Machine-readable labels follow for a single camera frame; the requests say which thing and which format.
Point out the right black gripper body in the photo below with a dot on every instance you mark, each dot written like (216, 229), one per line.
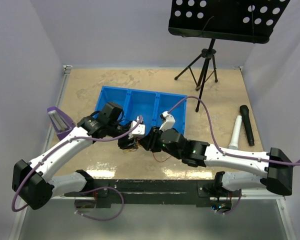
(156, 145)

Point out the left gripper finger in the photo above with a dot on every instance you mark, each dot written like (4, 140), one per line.
(135, 142)
(126, 147)

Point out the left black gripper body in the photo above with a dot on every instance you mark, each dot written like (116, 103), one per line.
(126, 138)

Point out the blue three-compartment plastic bin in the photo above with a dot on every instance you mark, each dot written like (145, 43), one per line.
(149, 104)

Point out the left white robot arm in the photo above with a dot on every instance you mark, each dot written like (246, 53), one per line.
(35, 181)

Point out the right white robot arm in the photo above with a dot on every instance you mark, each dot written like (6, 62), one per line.
(272, 170)

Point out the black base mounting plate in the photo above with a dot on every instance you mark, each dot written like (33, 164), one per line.
(154, 192)

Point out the purple metronome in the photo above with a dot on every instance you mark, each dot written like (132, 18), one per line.
(61, 122)

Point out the white microphone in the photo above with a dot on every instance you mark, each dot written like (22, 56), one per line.
(234, 142)

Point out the black microphone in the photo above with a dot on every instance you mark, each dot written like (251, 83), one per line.
(244, 111)

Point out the black music stand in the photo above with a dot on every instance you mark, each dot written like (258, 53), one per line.
(248, 21)

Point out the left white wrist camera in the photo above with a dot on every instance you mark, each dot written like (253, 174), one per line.
(139, 132)

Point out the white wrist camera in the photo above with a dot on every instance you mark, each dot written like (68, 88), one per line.
(139, 132)
(168, 121)

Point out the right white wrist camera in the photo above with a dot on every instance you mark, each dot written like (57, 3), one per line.
(168, 121)

